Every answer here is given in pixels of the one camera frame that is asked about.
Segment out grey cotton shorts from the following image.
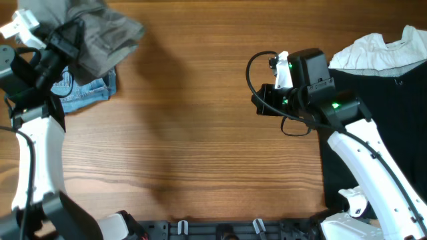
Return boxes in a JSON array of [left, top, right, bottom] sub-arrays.
[[17, 0, 145, 85]]

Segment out black t-shirt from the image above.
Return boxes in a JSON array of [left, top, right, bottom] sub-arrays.
[[318, 62, 426, 209]]

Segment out white garment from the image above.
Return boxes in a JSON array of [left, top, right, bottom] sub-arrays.
[[329, 25, 426, 71]]

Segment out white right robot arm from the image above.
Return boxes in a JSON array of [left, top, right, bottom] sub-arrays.
[[252, 48, 426, 239]]

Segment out folded blue denim shorts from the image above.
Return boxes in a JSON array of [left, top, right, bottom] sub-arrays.
[[51, 68, 117, 114]]

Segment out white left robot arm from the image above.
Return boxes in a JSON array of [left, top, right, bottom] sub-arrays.
[[1, 9, 131, 239]]

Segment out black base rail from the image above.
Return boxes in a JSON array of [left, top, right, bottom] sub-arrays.
[[119, 209, 336, 240]]

